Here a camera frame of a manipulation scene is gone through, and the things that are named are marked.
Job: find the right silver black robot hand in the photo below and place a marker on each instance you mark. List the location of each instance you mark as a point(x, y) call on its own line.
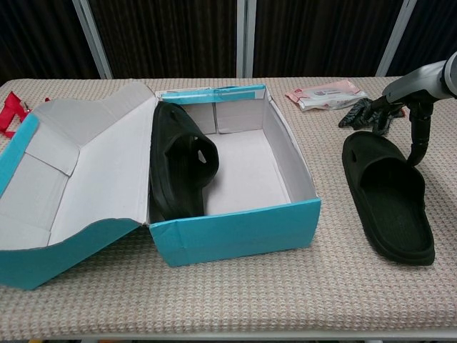
point(414, 82)

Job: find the dark brown curtain panel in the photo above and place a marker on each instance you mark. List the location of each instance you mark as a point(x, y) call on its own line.
point(160, 35)
point(321, 35)
point(435, 28)
point(35, 35)

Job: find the beige woven tablecloth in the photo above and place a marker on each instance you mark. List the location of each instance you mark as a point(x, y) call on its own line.
point(250, 303)

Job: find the black slipper with frayed heel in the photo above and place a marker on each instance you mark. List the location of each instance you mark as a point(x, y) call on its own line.
point(178, 171)

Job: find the grey metal partition post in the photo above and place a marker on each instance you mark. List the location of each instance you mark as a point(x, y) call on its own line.
point(93, 39)
point(245, 35)
point(396, 39)

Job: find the pink white wet wipes pack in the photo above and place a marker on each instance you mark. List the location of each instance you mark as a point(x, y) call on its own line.
point(321, 98)

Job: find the black grey work glove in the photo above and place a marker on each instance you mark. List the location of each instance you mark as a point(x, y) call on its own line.
point(357, 118)

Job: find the teal cardboard shoe box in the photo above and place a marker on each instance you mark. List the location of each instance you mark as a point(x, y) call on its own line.
point(242, 236)

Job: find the black rubber slipper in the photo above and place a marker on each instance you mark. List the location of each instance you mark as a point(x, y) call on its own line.
point(389, 214)

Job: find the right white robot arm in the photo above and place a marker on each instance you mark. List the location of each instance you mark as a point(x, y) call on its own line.
point(453, 75)

